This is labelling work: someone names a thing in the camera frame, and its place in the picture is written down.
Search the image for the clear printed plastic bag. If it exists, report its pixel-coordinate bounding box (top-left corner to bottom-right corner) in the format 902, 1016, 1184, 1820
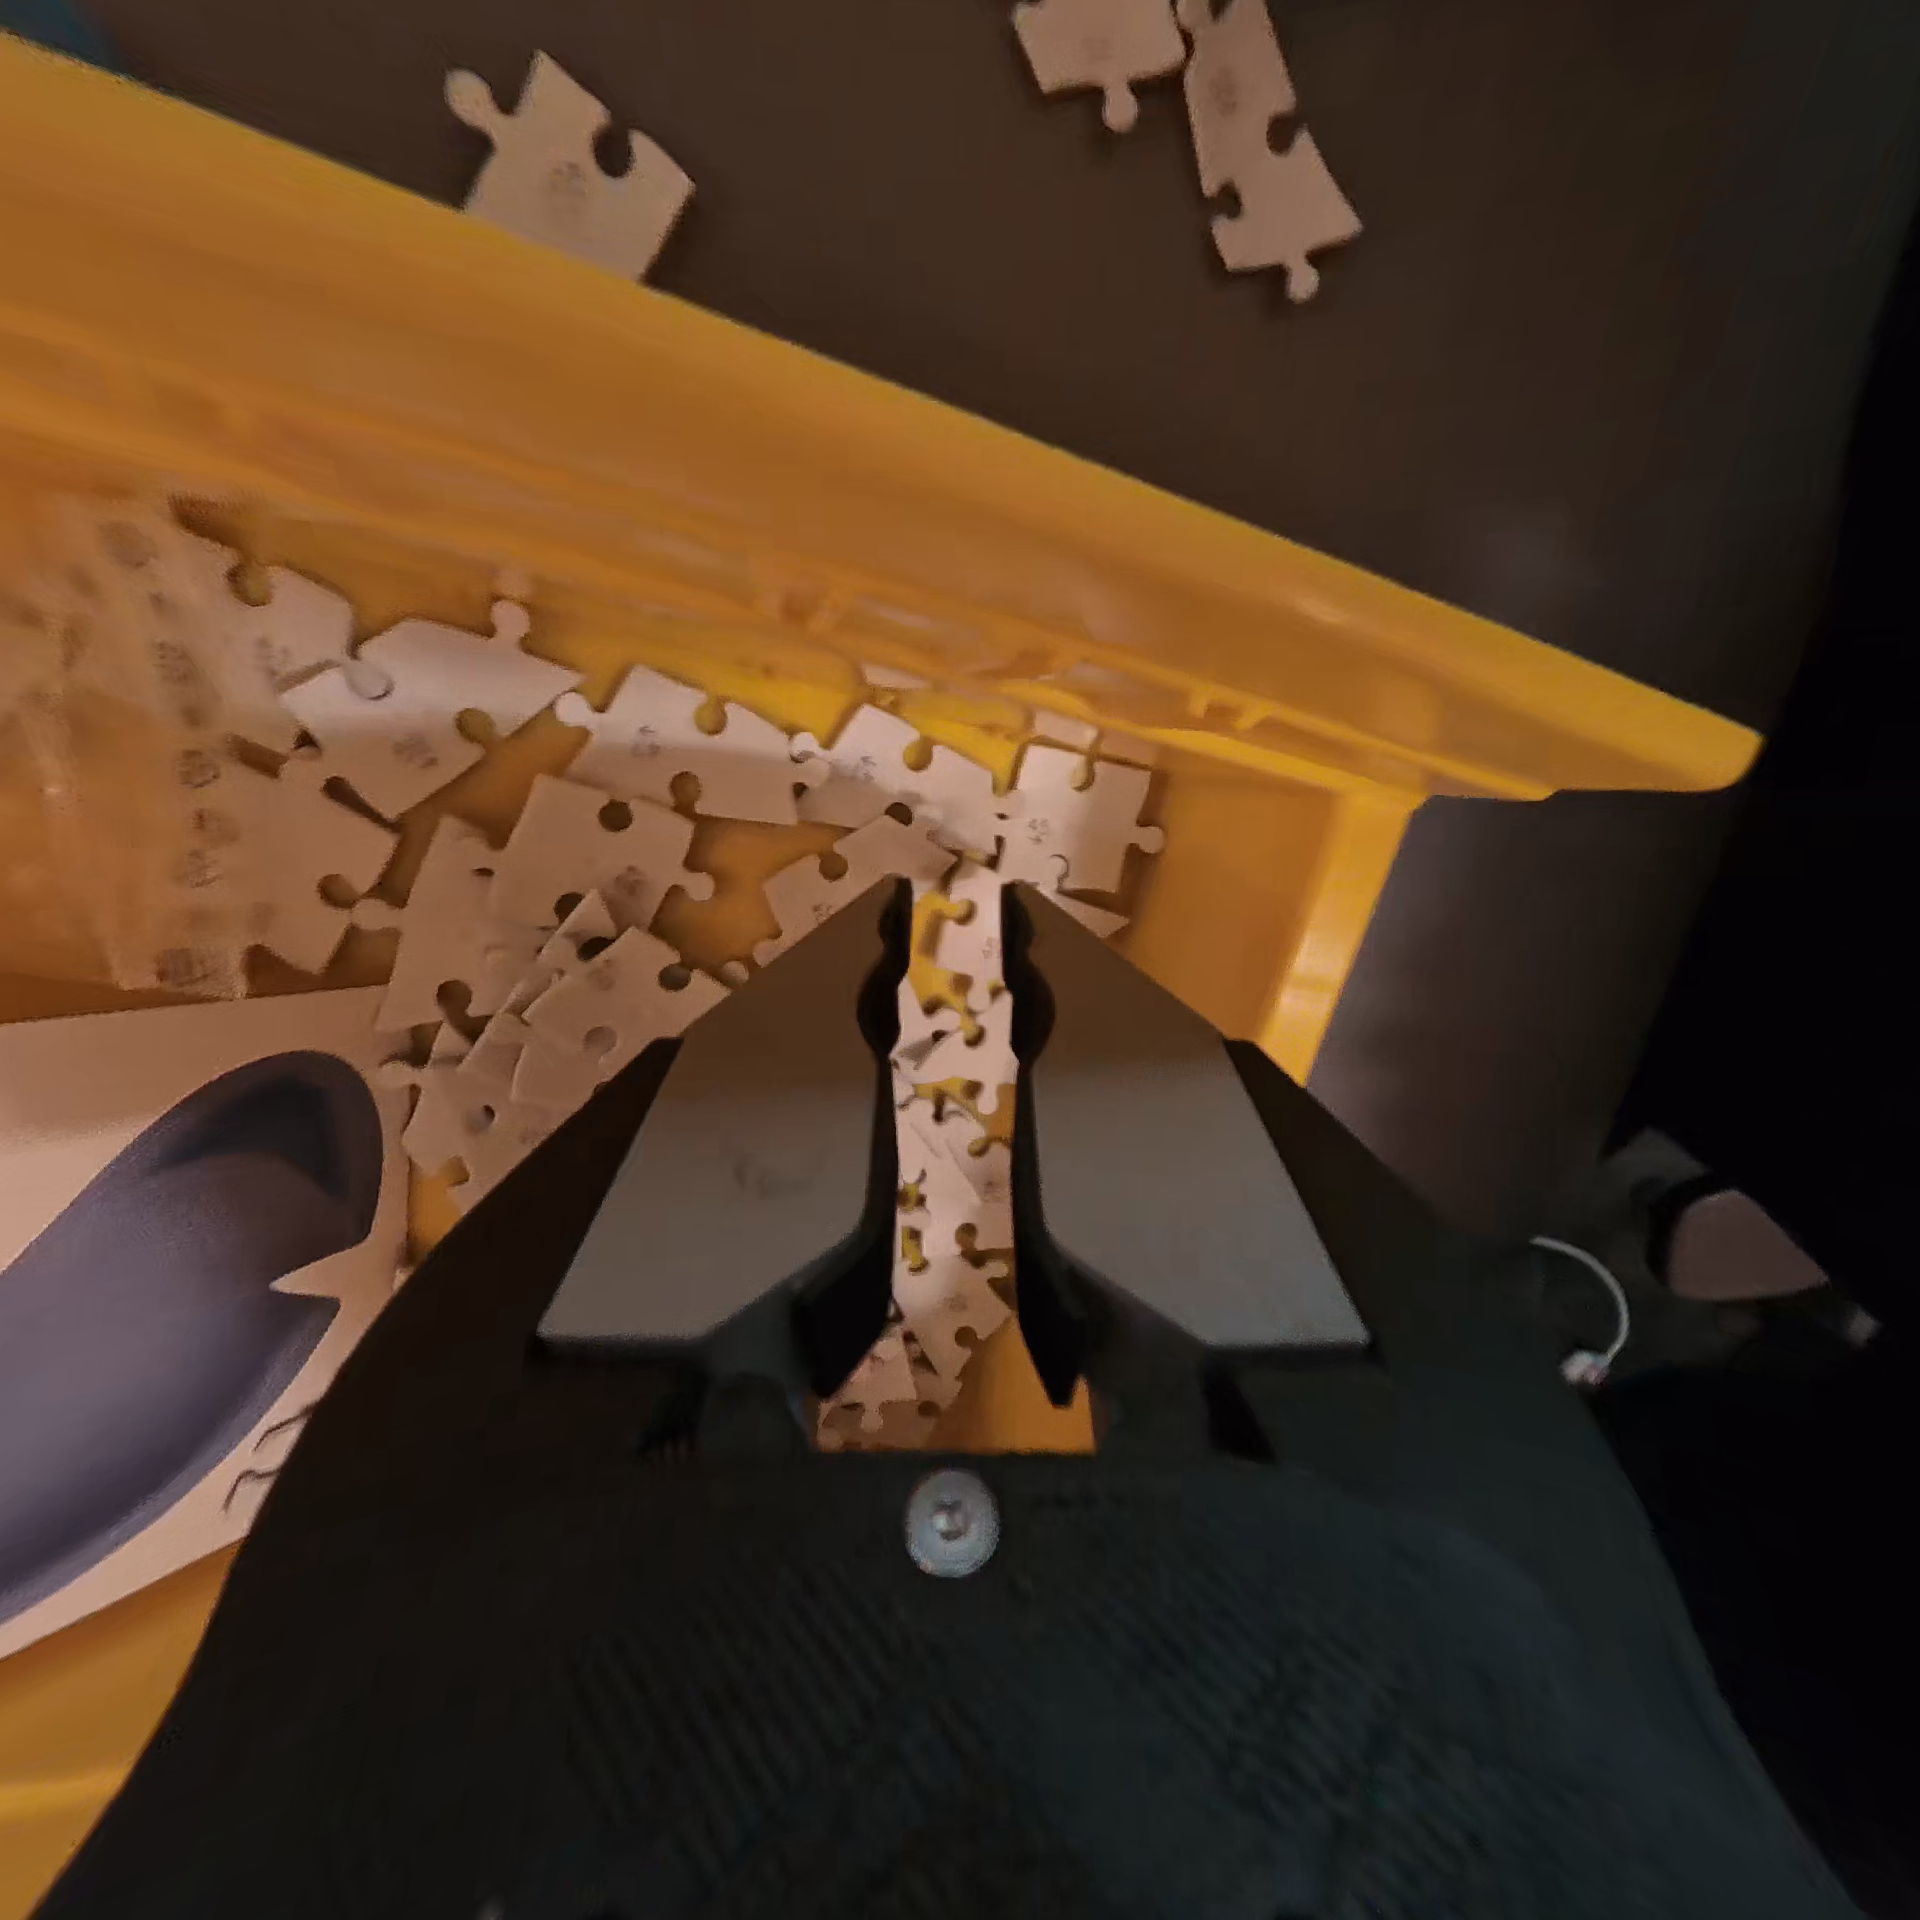
0, 495, 378, 999

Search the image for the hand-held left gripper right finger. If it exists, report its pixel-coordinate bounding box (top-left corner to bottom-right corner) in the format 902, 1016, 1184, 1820
998, 879, 1374, 1410

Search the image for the yellow plastic bin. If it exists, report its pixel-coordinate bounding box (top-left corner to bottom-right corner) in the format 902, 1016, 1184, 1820
0, 34, 1762, 1920

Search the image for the white card with blue ears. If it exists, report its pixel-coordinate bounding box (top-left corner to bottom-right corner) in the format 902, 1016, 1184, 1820
0, 982, 451, 1658

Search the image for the white cable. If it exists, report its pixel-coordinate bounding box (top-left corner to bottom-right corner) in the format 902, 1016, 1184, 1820
1530, 1232, 1634, 1386

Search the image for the scatter of puzzle pieces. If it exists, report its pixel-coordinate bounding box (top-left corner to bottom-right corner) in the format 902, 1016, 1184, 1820
444, 0, 1364, 301

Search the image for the pile of white puzzle pieces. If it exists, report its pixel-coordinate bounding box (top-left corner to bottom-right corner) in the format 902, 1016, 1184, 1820
224, 559, 1167, 1452

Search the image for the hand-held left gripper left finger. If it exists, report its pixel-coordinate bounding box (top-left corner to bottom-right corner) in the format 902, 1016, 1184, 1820
533, 872, 916, 1399

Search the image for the black office chair base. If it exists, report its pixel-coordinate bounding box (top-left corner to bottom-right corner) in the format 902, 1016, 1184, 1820
1605, 1132, 1883, 1343

